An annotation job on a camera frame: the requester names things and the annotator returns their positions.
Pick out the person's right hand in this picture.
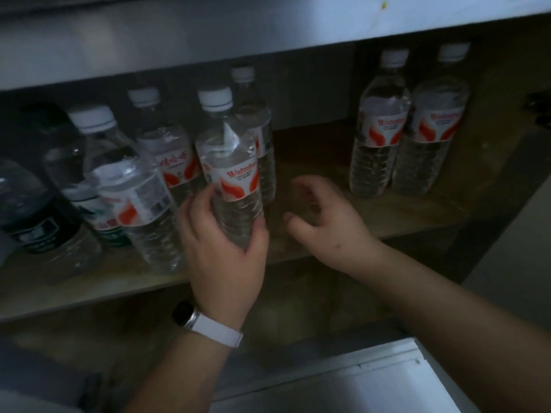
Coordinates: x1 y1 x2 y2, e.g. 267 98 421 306
282 175 384 271

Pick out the person's left hand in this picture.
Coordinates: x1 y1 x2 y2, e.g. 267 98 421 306
177 184 271 332

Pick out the green cap water bottle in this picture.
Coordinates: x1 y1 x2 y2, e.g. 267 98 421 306
41 103 134 250

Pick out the dark green label water bottle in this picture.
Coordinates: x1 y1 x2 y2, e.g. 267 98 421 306
0 157 104 271

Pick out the person's left forearm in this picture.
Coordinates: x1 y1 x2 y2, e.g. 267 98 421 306
125 326 242 413

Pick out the person's right forearm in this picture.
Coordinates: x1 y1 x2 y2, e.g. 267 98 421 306
357 243 551 413

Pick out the white smartwatch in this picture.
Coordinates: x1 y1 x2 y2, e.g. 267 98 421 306
172 299 244 350

